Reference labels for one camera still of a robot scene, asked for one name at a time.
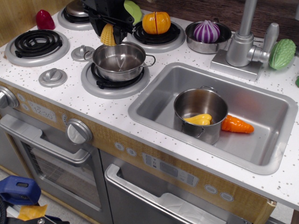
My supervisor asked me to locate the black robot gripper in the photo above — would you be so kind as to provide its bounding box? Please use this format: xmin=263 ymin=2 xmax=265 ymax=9
xmin=81 ymin=0 xmax=134 ymax=44

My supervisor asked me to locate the yellow toy corn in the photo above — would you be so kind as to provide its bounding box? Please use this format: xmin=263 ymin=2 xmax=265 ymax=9
xmin=100 ymin=24 xmax=116 ymax=46

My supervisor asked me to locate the back left stove burner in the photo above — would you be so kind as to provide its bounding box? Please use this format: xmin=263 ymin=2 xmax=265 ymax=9
xmin=57 ymin=7 xmax=93 ymax=31

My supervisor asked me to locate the stove burner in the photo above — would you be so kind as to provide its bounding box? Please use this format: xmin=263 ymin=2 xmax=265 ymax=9
xmin=5 ymin=29 xmax=70 ymax=67
xmin=57 ymin=7 xmax=93 ymax=31
xmin=127 ymin=22 xmax=185 ymax=53
xmin=81 ymin=63 xmax=150 ymax=99

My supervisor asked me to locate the shallow steel pan on stove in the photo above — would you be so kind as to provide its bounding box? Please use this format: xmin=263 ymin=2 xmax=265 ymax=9
xmin=84 ymin=42 xmax=156 ymax=82

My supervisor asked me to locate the middle grey stove knob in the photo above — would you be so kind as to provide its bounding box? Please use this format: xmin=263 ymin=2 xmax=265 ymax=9
xmin=71 ymin=45 xmax=94 ymax=62

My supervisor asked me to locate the grey stove knob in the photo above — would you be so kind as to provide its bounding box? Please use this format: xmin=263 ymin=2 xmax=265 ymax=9
xmin=71 ymin=45 xmax=94 ymax=62
xmin=39 ymin=68 xmax=67 ymax=88

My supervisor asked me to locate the front right stove burner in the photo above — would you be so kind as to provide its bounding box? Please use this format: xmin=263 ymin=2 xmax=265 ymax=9
xmin=81 ymin=63 xmax=150 ymax=99

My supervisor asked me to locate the back right stove burner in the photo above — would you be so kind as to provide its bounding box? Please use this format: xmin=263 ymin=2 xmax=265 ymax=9
xmin=127 ymin=22 xmax=185 ymax=53

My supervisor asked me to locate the front left stove burner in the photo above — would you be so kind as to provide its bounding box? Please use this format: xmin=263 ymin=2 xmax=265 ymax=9
xmin=5 ymin=29 xmax=70 ymax=67

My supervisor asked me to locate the front grey stove knob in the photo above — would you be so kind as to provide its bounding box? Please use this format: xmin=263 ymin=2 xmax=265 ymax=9
xmin=39 ymin=68 xmax=67 ymax=88

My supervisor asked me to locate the green toy plate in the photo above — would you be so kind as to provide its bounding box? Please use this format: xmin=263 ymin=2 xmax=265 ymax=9
xmin=124 ymin=0 xmax=142 ymax=25

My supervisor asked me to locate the steel pot lid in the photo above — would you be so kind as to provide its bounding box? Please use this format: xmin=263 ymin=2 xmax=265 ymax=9
xmin=65 ymin=0 xmax=88 ymax=17

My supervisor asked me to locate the orange toy pumpkin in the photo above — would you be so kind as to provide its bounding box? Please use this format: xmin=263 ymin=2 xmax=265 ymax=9
xmin=142 ymin=12 xmax=171 ymax=35

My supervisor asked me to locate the red toy pepper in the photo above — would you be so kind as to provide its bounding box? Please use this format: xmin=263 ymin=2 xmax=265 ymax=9
xmin=36 ymin=9 xmax=56 ymax=30

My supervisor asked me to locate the purple toy onion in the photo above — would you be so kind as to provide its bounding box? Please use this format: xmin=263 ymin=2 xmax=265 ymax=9
xmin=193 ymin=20 xmax=220 ymax=43

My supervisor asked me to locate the right oven dial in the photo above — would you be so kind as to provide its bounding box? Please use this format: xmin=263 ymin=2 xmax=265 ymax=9
xmin=66 ymin=119 xmax=93 ymax=144

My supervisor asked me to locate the oven dial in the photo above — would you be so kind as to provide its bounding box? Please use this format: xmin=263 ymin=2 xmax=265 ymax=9
xmin=66 ymin=119 xmax=93 ymax=144
xmin=0 ymin=86 xmax=19 ymax=109

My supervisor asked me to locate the small steel bowl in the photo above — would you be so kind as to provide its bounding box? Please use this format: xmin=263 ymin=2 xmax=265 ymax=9
xmin=185 ymin=21 xmax=232 ymax=54

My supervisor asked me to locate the tall steel pot in sink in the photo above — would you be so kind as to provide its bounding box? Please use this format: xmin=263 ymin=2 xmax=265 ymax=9
xmin=173 ymin=86 xmax=228 ymax=145

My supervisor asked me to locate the left oven dial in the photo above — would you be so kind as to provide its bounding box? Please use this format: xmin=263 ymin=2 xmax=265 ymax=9
xmin=0 ymin=86 xmax=19 ymax=109

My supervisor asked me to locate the yellow toy pepper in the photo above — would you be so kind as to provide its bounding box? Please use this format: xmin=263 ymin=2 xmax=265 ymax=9
xmin=184 ymin=113 xmax=212 ymax=126

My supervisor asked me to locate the silver toy faucet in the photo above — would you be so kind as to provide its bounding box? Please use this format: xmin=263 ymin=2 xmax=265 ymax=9
xmin=210 ymin=0 xmax=279 ymax=81

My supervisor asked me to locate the toy oven door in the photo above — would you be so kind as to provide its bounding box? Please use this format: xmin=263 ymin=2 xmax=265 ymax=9
xmin=0 ymin=114 xmax=113 ymax=224

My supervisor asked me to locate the orange toy carrot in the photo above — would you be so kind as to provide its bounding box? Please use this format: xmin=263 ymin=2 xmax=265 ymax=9
xmin=221 ymin=115 xmax=254 ymax=133

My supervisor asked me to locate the toy dishwasher door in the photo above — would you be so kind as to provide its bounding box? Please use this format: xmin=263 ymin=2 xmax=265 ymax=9
xmin=100 ymin=151 xmax=248 ymax=224

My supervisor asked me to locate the green toy bitter gourd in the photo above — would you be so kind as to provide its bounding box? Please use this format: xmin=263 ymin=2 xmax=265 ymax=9
xmin=268 ymin=39 xmax=296 ymax=70

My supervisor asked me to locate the grey toy sink basin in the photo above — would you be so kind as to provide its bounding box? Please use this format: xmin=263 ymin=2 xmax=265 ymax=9
xmin=128 ymin=63 xmax=298 ymax=175

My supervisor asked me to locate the blue clamp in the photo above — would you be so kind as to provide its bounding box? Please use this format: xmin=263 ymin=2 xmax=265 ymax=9
xmin=0 ymin=175 xmax=41 ymax=205

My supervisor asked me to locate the dark green toy at edge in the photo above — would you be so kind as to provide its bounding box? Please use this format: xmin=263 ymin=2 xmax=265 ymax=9
xmin=295 ymin=77 xmax=299 ymax=88

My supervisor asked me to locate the yellow tape piece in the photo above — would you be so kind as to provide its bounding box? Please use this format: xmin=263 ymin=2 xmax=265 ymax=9
xmin=17 ymin=204 xmax=48 ymax=221

